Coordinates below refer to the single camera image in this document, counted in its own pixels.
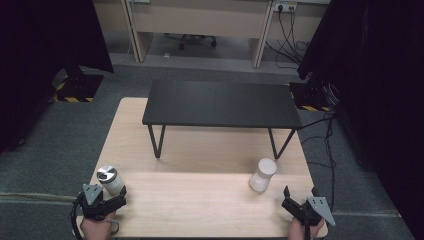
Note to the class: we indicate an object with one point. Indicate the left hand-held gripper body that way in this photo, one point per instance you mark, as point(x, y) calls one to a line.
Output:
point(95, 203)

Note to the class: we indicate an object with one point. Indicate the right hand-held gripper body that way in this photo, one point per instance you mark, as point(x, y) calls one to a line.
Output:
point(315, 210)

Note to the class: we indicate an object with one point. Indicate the silver-lidded glass jar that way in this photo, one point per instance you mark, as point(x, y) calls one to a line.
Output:
point(110, 181)

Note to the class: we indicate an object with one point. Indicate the white-lidded plastic jar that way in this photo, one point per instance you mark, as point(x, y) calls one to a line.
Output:
point(263, 175)

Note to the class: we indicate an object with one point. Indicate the black raised shelf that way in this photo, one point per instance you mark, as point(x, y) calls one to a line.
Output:
point(220, 103)

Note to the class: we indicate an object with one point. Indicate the person's left hand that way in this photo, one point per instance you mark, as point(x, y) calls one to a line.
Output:
point(96, 229)

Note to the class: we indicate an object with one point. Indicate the person's right hand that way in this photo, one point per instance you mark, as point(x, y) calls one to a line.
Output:
point(298, 231)

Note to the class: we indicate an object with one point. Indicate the black stand base with hazard tape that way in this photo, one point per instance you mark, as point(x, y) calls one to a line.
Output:
point(78, 86)
point(310, 95)

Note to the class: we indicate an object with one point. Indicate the black curtain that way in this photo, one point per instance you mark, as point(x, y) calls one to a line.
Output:
point(40, 50)
point(383, 83)

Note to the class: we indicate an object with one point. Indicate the small white floor object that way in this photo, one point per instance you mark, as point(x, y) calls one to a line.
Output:
point(166, 55)

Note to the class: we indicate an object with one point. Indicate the black office chair base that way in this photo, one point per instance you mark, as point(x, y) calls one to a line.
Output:
point(196, 39)

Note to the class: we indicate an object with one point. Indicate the beige office desk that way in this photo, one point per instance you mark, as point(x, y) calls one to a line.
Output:
point(200, 20)

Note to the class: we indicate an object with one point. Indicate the white wall socket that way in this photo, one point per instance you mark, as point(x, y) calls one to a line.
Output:
point(285, 6)

